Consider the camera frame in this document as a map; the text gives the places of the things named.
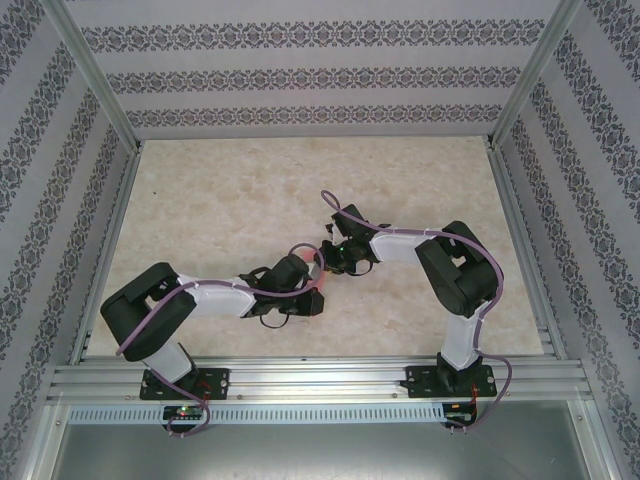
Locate aluminium frame post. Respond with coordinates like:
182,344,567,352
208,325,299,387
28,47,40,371
487,0,585,151
42,0,142,151

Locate slotted grey cable duct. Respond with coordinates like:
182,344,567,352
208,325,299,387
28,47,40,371
67,403,447,425

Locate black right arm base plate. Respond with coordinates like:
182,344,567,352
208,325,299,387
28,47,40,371
405,364,499,400

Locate pink paper sheet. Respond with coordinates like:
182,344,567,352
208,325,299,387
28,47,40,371
298,251,332,295

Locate long aluminium mounting rail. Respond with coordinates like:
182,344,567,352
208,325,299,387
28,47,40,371
47,355,594,402

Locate aluminium side rail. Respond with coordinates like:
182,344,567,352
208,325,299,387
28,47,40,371
487,142,569,359
67,142,146,365

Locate grey metal sheet panel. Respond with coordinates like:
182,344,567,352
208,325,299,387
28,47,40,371
42,399,611,480

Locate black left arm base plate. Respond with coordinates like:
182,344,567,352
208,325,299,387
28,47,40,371
138,367,231,402

